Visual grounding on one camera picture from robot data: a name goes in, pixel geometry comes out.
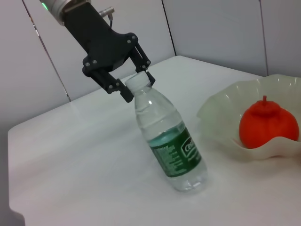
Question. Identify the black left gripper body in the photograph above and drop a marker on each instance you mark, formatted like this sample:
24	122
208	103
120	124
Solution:
98	42

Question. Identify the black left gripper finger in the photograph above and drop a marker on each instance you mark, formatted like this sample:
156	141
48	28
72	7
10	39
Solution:
142	61
113	84

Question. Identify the clear green-label water bottle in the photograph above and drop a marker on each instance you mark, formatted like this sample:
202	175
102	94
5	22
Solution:
164	131

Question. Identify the orange fruit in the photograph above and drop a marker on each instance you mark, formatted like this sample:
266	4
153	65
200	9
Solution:
268	127

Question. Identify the pale green wavy fruit bowl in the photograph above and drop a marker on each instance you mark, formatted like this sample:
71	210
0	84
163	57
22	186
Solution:
221	113

